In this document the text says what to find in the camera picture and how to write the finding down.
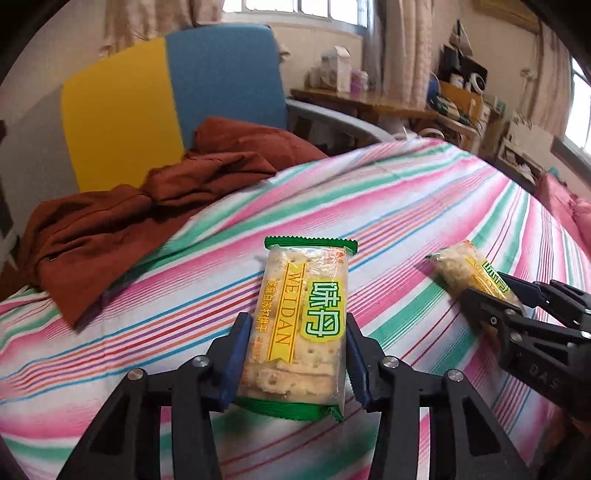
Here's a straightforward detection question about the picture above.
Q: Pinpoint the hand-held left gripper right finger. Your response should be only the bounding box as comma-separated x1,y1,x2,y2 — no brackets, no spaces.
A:
345,313,532,480

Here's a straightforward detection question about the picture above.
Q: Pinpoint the wooden desk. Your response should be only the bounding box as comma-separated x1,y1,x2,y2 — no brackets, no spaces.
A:
291,88,439,139

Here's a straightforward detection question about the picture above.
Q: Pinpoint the window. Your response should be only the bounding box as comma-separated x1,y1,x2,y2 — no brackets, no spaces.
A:
222,0,384,34
566,55,591,148

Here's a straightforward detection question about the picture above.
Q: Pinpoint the pink blanket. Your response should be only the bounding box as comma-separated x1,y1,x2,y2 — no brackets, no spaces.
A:
536,173,591,259

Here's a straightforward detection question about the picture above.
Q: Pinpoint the cluttered shelf unit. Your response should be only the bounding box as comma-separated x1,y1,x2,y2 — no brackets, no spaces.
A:
427,18,509,153

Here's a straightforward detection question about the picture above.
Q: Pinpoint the purple jar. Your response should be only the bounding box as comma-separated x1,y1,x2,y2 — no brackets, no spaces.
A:
349,69,370,97

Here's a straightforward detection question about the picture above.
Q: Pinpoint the grey yellow blue armchair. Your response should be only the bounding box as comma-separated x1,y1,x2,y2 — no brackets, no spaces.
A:
0,24,398,241

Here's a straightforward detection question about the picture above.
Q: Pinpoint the white carton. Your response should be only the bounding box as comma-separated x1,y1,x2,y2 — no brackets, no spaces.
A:
321,46,350,90

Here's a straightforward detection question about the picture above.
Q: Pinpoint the rust brown cloth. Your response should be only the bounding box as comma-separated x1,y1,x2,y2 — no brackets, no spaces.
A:
18,116,328,328

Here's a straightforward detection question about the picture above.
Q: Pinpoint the yellow cardboard box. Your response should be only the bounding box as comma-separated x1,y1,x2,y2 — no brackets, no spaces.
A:
438,80,483,121

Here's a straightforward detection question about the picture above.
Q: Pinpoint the green yellow cracker packet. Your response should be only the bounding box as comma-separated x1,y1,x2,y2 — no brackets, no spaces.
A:
236,235,359,423
425,240,525,315

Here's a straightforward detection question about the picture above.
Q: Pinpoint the pink green striped tablecloth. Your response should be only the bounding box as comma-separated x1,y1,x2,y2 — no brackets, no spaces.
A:
0,137,591,480

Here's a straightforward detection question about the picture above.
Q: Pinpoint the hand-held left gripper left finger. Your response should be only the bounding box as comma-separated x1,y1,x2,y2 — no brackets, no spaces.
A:
58,312,254,480

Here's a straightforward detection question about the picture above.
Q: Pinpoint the beige patterned curtain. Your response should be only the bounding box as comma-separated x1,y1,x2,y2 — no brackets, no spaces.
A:
522,18,578,134
383,0,444,102
104,0,227,51

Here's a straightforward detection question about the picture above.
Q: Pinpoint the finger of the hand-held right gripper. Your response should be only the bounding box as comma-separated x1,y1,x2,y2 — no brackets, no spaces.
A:
459,286,591,352
496,272,591,335

